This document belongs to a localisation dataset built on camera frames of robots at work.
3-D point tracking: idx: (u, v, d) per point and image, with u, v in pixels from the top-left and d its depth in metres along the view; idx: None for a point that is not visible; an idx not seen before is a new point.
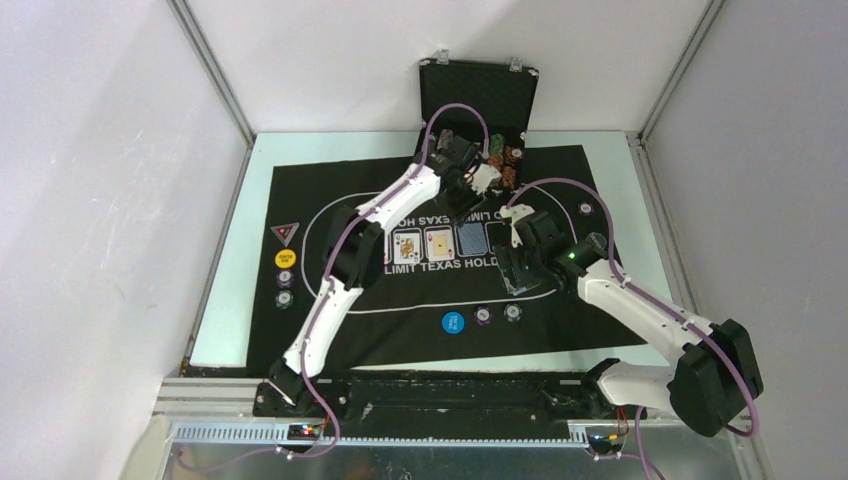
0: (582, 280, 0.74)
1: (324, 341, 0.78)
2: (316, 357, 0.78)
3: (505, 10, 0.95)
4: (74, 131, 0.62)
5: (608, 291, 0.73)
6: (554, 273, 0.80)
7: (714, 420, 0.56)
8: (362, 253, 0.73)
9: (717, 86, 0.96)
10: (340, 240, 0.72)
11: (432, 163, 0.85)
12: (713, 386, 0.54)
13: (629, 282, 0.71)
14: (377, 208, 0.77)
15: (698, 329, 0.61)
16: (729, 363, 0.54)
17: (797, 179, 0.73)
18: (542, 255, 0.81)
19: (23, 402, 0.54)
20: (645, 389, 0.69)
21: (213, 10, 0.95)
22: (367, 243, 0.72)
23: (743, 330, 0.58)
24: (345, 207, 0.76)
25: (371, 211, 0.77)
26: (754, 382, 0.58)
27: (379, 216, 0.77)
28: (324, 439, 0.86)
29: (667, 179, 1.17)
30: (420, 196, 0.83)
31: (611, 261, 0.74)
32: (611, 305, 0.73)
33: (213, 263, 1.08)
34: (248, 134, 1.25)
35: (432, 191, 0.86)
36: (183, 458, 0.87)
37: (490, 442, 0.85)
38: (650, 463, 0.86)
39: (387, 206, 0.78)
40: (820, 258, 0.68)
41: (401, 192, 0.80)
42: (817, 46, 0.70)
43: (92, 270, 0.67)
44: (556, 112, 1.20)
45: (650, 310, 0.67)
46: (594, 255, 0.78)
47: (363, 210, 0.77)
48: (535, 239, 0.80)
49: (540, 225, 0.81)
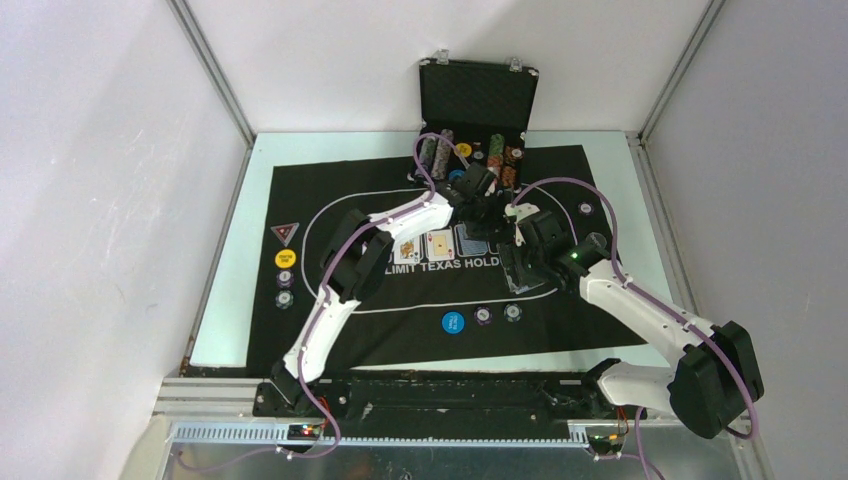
0: (583, 279, 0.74)
1: (322, 349, 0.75)
2: (315, 363, 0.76)
3: (506, 10, 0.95)
4: (74, 130, 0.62)
5: (608, 291, 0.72)
6: (555, 272, 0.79)
7: (714, 421, 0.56)
8: (367, 262, 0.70)
9: (718, 86, 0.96)
10: (350, 241, 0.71)
11: (446, 193, 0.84)
12: (713, 388, 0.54)
13: (630, 283, 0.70)
14: (390, 220, 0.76)
15: (699, 330, 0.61)
16: (729, 365, 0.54)
17: (799, 178, 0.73)
18: (544, 255, 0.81)
19: (23, 399, 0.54)
20: (643, 388, 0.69)
21: (213, 9, 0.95)
22: (374, 251, 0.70)
23: (744, 332, 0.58)
24: (356, 213, 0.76)
25: (383, 221, 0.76)
26: (754, 383, 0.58)
27: (390, 228, 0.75)
28: (324, 439, 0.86)
29: (667, 179, 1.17)
30: (429, 222, 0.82)
31: (612, 261, 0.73)
32: (612, 305, 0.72)
33: (213, 263, 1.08)
34: (248, 134, 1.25)
35: (442, 222, 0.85)
36: (183, 458, 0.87)
37: (490, 442, 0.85)
38: (650, 463, 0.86)
39: (400, 220, 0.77)
40: (820, 258, 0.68)
41: (413, 212, 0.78)
42: (817, 45, 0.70)
43: (92, 269, 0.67)
44: (557, 112, 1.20)
45: (651, 310, 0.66)
46: (596, 254, 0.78)
47: (374, 219, 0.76)
48: (539, 239, 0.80)
49: (542, 225, 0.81)
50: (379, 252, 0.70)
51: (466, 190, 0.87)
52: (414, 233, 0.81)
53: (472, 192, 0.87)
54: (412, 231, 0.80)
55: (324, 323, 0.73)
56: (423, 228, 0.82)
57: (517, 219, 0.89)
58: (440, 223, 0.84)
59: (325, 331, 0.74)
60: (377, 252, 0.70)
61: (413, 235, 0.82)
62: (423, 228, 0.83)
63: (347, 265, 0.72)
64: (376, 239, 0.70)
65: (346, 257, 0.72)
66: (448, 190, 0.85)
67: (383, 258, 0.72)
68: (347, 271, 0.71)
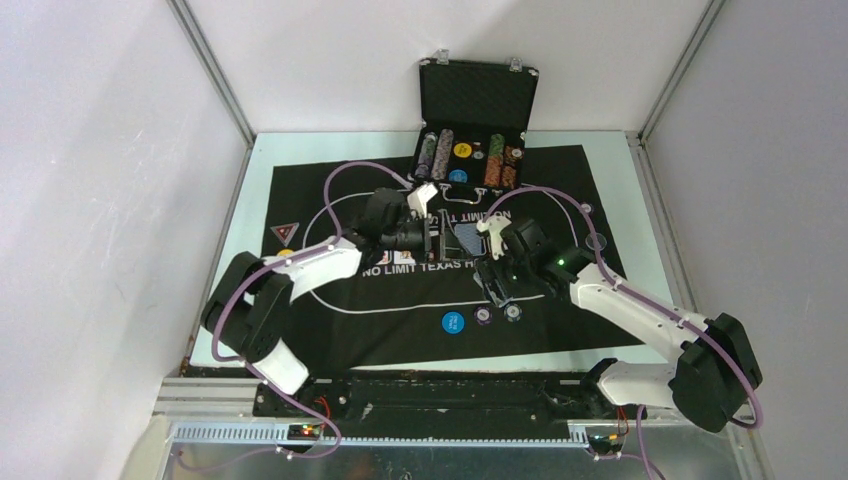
0: (574, 285, 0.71)
1: (281, 373, 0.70)
2: (292, 374, 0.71)
3: (505, 10, 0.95)
4: (74, 131, 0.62)
5: (601, 295, 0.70)
6: (546, 281, 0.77)
7: (721, 418, 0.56)
8: (258, 312, 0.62)
9: (718, 87, 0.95)
10: (239, 289, 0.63)
11: (353, 237, 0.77)
12: (716, 384, 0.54)
13: (621, 285, 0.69)
14: (287, 262, 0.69)
15: (694, 326, 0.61)
16: (728, 360, 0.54)
17: (799, 178, 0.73)
18: (532, 263, 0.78)
19: (22, 401, 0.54)
20: (644, 386, 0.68)
21: (213, 9, 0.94)
22: (266, 300, 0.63)
23: (738, 324, 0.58)
24: (247, 257, 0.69)
25: (279, 263, 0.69)
26: (753, 373, 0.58)
27: (287, 270, 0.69)
28: (325, 439, 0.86)
29: (667, 179, 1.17)
30: (333, 269, 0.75)
31: (602, 263, 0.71)
32: (605, 309, 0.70)
33: (213, 263, 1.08)
34: (248, 134, 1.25)
35: (347, 270, 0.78)
36: (183, 458, 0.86)
37: (491, 442, 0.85)
38: (650, 463, 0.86)
39: (300, 262, 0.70)
40: (821, 258, 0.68)
41: (316, 254, 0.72)
42: (816, 45, 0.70)
43: (92, 270, 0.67)
44: (557, 112, 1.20)
45: (642, 310, 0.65)
46: (585, 258, 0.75)
47: (269, 262, 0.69)
48: (524, 248, 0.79)
49: (528, 234, 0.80)
50: (273, 298, 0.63)
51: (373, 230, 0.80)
52: (317, 279, 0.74)
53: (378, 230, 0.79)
54: (314, 278, 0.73)
55: (264, 370, 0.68)
56: (328, 274, 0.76)
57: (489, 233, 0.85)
58: (347, 270, 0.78)
59: (274, 374, 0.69)
60: (271, 299, 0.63)
61: (315, 282, 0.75)
62: (326, 275, 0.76)
63: (237, 321, 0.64)
64: (269, 286, 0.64)
65: (237, 311, 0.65)
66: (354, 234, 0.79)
67: (282, 301, 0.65)
68: (239, 325, 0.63)
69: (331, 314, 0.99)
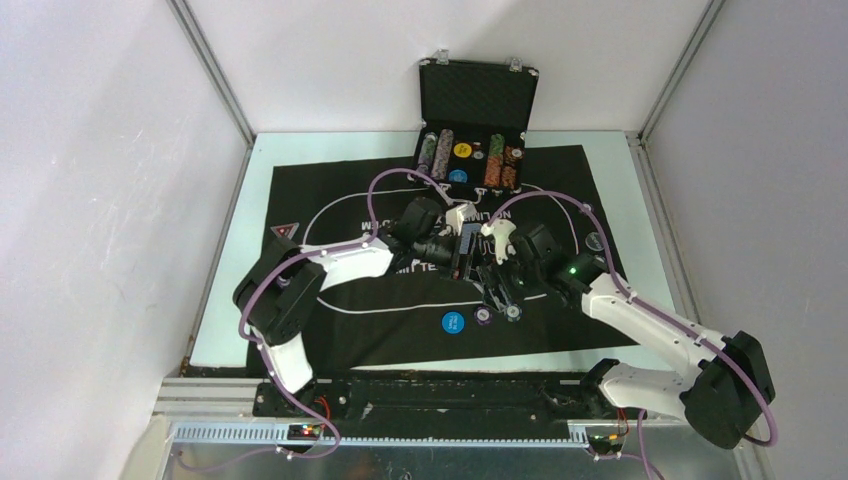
0: (587, 296, 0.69)
1: (288, 367, 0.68)
2: (298, 369, 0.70)
3: (506, 10, 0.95)
4: (73, 132, 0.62)
5: (613, 307, 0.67)
6: (556, 289, 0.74)
7: (735, 433, 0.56)
8: (288, 297, 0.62)
9: (719, 87, 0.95)
10: (273, 273, 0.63)
11: (387, 239, 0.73)
12: (733, 402, 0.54)
13: (636, 298, 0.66)
14: (323, 252, 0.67)
15: (711, 344, 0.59)
16: (746, 377, 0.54)
17: (799, 179, 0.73)
18: (542, 270, 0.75)
19: (22, 401, 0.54)
20: (651, 395, 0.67)
21: (213, 8, 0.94)
22: (298, 286, 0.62)
23: (756, 344, 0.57)
24: (286, 240, 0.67)
25: (315, 253, 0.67)
26: (767, 391, 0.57)
27: (322, 261, 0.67)
28: (324, 439, 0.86)
29: (667, 179, 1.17)
30: (364, 268, 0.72)
31: (615, 274, 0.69)
32: (622, 322, 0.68)
33: (213, 262, 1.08)
34: (248, 134, 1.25)
35: (377, 271, 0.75)
36: (183, 458, 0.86)
37: (491, 442, 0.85)
38: (650, 464, 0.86)
39: (337, 255, 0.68)
40: (819, 258, 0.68)
41: (351, 249, 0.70)
42: (816, 46, 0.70)
43: (92, 270, 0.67)
44: (557, 111, 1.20)
45: (660, 326, 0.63)
46: (597, 267, 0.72)
47: (305, 250, 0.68)
48: (534, 254, 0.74)
49: (538, 239, 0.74)
50: (305, 285, 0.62)
51: (409, 235, 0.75)
52: (347, 275, 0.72)
53: (414, 235, 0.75)
54: (345, 273, 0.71)
55: (277, 358, 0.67)
56: (361, 271, 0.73)
57: (499, 239, 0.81)
58: (376, 271, 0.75)
59: (284, 366, 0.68)
60: (304, 285, 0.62)
61: (346, 277, 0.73)
62: (358, 272, 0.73)
63: (268, 302, 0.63)
64: (303, 273, 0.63)
65: (268, 292, 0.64)
66: (388, 236, 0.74)
67: (313, 290, 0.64)
68: (267, 308, 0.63)
69: (331, 314, 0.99)
